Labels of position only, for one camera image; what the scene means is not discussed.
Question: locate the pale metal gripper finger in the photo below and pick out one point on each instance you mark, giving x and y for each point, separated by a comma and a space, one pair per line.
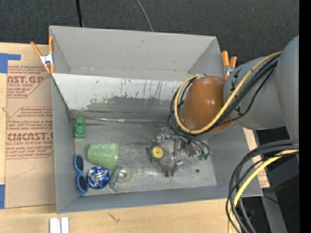
167, 136
170, 166

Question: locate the yellow and grey round thing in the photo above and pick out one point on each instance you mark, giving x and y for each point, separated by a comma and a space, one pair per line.
157, 152

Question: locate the clear and green round thing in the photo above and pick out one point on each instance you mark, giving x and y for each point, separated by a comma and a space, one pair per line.
124, 175

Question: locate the green cup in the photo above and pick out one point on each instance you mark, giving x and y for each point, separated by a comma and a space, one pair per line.
103, 155

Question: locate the grey metal bin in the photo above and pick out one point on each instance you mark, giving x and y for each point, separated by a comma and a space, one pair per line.
136, 54

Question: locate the green toy brick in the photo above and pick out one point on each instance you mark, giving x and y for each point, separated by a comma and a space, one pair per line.
79, 127

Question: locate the blue sunglasses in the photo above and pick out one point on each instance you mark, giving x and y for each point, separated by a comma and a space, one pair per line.
79, 178

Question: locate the brown cardboard board red print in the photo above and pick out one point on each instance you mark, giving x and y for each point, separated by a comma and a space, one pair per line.
29, 130

